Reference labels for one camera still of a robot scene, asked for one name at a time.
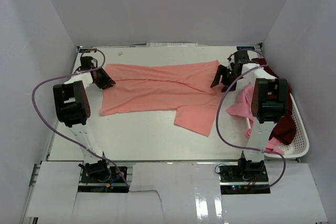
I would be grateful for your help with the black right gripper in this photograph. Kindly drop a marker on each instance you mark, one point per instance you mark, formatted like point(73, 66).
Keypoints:
point(221, 70)

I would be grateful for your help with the light pink t shirt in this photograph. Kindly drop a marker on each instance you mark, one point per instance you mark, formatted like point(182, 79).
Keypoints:
point(242, 108)

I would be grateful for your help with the dark red t shirt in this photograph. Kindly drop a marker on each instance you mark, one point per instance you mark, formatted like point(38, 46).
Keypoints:
point(283, 119)

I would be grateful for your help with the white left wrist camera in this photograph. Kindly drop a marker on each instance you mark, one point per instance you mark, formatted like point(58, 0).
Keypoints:
point(93, 61)

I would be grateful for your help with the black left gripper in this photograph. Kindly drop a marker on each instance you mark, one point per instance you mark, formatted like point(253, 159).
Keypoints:
point(106, 78)

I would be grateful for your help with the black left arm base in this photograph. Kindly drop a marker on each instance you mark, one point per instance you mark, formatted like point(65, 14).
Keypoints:
point(100, 177)

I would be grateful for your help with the blue table label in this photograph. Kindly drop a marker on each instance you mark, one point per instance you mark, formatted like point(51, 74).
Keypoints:
point(245, 48)
point(87, 50)

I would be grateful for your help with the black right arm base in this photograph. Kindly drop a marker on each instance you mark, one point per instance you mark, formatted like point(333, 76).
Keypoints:
point(235, 181)

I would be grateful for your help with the blue left table label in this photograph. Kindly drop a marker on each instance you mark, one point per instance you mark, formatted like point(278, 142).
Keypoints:
point(87, 50)

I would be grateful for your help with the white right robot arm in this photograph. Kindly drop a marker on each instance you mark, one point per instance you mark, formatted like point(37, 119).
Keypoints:
point(253, 154)

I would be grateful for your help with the white perforated laundry basket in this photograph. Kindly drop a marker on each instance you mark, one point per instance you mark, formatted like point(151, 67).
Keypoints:
point(300, 144)

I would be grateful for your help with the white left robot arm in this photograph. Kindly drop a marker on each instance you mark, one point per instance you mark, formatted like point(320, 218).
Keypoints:
point(73, 109)

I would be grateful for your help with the salmon pink t shirt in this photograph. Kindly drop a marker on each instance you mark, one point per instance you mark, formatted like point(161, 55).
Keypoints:
point(186, 89)

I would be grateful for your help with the blue right table label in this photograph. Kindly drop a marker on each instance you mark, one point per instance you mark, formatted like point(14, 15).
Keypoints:
point(245, 48)

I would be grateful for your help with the white paper sheets front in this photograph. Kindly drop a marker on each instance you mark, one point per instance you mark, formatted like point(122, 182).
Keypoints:
point(173, 193)

